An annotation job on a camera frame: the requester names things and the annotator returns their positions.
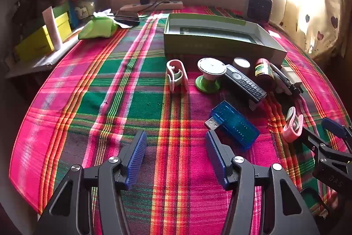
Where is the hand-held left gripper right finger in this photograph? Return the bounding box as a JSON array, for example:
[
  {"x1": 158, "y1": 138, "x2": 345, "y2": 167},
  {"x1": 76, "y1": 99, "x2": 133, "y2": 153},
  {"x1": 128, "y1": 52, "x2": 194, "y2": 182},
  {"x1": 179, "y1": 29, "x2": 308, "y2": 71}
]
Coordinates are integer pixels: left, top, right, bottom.
[{"x1": 206, "y1": 131, "x2": 321, "y2": 235}]

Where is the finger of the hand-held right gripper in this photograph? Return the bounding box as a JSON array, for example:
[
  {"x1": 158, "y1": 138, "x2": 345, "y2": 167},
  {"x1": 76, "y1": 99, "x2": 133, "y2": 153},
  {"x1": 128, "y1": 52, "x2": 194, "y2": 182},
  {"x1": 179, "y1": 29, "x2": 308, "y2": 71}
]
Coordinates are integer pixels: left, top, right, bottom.
[
  {"x1": 321, "y1": 117, "x2": 352, "y2": 143},
  {"x1": 301, "y1": 127, "x2": 352, "y2": 165}
]

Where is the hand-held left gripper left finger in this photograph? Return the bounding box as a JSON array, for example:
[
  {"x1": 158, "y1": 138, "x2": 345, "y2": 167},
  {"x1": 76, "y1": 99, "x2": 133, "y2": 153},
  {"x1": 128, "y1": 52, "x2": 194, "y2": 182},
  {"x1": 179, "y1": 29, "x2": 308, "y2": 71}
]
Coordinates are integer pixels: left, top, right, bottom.
[{"x1": 33, "y1": 131, "x2": 148, "y2": 235}]

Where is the pink oval case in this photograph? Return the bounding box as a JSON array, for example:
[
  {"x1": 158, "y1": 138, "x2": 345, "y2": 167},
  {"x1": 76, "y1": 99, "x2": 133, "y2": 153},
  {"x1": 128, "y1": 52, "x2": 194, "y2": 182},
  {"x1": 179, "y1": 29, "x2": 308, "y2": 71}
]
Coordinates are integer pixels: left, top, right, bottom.
[{"x1": 283, "y1": 106, "x2": 304, "y2": 143}]

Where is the blue usb tester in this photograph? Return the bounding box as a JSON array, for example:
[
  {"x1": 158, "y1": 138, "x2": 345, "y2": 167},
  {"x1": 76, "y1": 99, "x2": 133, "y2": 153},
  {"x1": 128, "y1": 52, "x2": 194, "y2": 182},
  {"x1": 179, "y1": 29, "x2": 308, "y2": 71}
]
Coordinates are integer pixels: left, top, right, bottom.
[{"x1": 204, "y1": 101, "x2": 260, "y2": 152}]

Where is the white charger plug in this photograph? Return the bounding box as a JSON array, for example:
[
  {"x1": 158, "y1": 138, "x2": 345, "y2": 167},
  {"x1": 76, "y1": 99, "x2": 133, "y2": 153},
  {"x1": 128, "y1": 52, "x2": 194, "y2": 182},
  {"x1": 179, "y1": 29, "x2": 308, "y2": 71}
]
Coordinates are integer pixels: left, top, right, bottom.
[{"x1": 280, "y1": 66, "x2": 303, "y2": 87}]

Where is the dark grey rectangular device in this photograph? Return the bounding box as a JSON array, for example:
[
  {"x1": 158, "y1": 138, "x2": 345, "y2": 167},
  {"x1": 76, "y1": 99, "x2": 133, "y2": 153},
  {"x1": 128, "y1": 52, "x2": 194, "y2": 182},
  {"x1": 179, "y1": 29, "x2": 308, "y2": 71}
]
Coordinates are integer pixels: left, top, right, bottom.
[{"x1": 269, "y1": 63, "x2": 304, "y2": 98}]

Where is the black remote control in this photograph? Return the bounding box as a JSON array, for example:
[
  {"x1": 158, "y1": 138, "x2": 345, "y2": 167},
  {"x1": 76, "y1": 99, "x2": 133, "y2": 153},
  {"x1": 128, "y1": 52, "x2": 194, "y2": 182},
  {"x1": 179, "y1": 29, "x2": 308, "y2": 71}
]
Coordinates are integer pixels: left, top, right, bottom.
[{"x1": 222, "y1": 64, "x2": 268, "y2": 111}]

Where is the brown bottle red cap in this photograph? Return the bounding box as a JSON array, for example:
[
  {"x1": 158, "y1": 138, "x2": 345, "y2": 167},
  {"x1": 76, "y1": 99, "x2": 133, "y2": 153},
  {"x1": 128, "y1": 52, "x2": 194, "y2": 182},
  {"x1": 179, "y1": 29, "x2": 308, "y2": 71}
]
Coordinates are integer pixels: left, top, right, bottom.
[{"x1": 253, "y1": 58, "x2": 275, "y2": 89}]

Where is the green white round stand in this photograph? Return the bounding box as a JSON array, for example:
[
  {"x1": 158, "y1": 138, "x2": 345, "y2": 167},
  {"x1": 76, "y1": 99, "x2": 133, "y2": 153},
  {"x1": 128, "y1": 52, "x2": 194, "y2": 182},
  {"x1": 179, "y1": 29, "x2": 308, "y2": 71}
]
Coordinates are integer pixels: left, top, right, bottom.
[{"x1": 195, "y1": 57, "x2": 227, "y2": 93}]

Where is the large pink cable clip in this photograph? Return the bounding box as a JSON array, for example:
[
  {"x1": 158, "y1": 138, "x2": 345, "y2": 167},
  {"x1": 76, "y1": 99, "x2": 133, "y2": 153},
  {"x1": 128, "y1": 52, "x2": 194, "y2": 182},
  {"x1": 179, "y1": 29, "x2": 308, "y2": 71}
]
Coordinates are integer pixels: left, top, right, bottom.
[{"x1": 166, "y1": 59, "x2": 189, "y2": 94}]

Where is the small white round can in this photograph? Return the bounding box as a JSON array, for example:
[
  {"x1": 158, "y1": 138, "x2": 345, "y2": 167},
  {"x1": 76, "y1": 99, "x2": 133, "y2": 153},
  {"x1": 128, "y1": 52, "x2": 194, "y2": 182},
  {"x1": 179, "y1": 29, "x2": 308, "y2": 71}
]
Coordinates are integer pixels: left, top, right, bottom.
[{"x1": 232, "y1": 57, "x2": 251, "y2": 76}]

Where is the pink green plaid blanket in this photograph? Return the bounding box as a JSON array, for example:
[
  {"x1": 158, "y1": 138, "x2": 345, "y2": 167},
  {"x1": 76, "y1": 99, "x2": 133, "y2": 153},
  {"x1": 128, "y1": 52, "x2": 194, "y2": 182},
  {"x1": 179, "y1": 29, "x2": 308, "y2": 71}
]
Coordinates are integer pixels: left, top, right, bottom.
[{"x1": 8, "y1": 5, "x2": 351, "y2": 220}]

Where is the heart print curtain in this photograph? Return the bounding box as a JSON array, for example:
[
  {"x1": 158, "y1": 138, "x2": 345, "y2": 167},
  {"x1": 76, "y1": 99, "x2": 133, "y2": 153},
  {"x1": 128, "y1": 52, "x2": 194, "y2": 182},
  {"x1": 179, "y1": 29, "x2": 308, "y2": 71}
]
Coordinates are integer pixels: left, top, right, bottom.
[{"x1": 272, "y1": 0, "x2": 350, "y2": 59}]

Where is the grey flat board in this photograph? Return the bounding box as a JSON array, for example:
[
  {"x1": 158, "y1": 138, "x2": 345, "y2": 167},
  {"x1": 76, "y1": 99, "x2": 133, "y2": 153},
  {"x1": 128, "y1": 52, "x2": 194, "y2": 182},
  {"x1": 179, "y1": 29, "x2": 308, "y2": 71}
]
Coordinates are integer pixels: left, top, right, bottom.
[{"x1": 5, "y1": 31, "x2": 83, "y2": 78}]

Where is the grey desktop fan heater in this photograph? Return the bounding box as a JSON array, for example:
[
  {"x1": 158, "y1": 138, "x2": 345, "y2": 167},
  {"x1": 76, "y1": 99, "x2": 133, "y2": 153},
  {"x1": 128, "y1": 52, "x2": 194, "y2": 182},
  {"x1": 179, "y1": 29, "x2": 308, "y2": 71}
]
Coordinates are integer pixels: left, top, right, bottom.
[{"x1": 246, "y1": 0, "x2": 273, "y2": 23}]

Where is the black smartphone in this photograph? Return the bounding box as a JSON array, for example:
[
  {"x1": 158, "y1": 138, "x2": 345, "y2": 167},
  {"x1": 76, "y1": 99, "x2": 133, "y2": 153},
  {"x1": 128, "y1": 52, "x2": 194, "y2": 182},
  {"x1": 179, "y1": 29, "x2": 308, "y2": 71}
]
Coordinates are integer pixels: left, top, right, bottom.
[{"x1": 114, "y1": 11, "x2": 141, "y2": 28}]

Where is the yellow green cardboard box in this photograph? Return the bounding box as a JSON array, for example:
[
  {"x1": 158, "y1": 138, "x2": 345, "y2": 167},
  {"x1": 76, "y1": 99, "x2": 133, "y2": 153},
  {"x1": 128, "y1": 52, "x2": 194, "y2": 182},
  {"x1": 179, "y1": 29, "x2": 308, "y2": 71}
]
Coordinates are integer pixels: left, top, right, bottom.
[{"x1": 14, "y1": 2, "x2": 72, "y2": 62}]

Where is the white tube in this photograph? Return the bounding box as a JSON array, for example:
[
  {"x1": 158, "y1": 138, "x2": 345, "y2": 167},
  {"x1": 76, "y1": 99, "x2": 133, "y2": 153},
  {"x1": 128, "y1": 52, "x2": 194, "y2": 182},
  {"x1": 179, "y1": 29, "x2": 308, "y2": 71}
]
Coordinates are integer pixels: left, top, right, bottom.
[{"x1": 42, "y1": 7, "x2": 62, "y2": 50}]

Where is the white power strip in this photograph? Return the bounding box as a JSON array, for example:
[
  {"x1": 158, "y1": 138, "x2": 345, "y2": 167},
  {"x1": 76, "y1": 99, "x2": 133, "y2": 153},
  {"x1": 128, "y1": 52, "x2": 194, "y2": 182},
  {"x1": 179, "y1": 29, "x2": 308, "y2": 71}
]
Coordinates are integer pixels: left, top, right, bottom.
[{"x1": 120, "y1": 0, "x2": 184, "y2": 12}]

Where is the blue box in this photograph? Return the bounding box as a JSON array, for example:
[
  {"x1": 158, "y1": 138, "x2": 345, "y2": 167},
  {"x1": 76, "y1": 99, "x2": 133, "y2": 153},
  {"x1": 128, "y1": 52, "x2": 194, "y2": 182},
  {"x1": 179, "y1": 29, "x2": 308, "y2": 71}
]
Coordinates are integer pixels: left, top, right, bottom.
[{"x1": 68, "y1": 0, "x2": 79, "y2": 30}]

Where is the clear plastic container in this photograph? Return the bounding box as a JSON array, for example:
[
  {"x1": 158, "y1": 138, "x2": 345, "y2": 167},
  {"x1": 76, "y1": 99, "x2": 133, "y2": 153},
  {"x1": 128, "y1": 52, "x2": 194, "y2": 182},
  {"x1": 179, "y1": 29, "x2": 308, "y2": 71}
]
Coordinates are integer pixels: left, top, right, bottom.
[{"x1": 74, "y1": 0, "x2": 110, "y2": 18}]

